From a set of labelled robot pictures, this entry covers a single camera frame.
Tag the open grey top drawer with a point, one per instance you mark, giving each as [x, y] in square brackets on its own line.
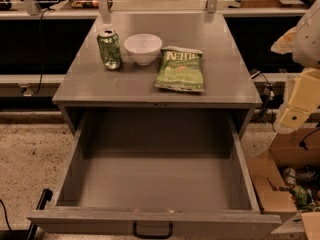
[155, 167]

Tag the cardboard box with trash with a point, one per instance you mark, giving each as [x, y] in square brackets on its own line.
[286, 180]

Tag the green jalapeno chip bag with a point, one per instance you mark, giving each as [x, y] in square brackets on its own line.
[180, 70]

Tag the green soda can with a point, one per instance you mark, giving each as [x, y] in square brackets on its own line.
[109, 47]

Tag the black drawer handle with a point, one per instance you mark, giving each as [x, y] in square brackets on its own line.
[148, 232]

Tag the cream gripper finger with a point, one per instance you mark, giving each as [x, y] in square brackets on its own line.
[301, 99]
[285, 43]

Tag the white ceramic bowl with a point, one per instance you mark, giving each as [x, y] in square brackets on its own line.
[143, 49]

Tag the grey cabinet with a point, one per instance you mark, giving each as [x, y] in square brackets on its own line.
[226, 79]

